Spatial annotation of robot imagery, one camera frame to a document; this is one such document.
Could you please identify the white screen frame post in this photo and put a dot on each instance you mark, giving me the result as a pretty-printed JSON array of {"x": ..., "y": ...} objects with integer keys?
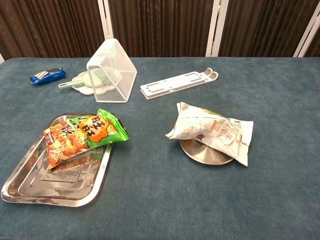
[
  {"x": 106, "y": 20},
  {"x": 307, "y": 37},
  {"x": 216, "y": 27},
  {"x": 1, "y": 58}
]

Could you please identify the white folding stand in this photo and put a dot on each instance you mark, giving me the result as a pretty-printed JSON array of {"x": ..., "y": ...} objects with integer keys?
[{"x": 175, "y": 83}]

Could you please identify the brown slatted screen panel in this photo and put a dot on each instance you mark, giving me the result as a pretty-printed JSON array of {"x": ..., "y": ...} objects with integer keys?
[
  {"x": 160, "y": 27},
  {"x": 262, "y": 27},
  {"x": 50, "y": 27},
  {"x": 315, "y": 48}
]

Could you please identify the blue cookie packet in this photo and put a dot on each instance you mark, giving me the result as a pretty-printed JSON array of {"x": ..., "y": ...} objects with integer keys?
[{"x": 47, "y": 76}]

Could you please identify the orange green snack bag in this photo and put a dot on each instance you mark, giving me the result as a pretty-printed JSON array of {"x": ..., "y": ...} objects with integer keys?
[{"x": 75, "y": 140}]

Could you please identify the rectangular steel tray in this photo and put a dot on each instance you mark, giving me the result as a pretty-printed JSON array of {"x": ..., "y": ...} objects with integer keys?
[{"x": 50, "y": 185}]

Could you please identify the blue felt table cover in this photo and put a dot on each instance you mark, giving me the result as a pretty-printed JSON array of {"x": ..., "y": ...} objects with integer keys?
[{"x": 160, "y": 200}]

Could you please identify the green plastic scoop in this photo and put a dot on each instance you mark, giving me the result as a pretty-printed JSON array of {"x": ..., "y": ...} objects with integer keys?
[{"x": 66, "y": 85}]

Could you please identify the white flower-shaped dish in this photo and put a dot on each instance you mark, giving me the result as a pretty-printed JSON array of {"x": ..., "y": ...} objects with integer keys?
[{"x": 85, "y": 90}]

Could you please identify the white patterned snack bag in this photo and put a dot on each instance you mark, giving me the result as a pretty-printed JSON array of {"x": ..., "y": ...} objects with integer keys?
[{"x": 212, "y": 132}]

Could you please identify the round steel plate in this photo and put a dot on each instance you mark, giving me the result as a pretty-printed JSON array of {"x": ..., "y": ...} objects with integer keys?
[{"x": 205, "y": 156}]

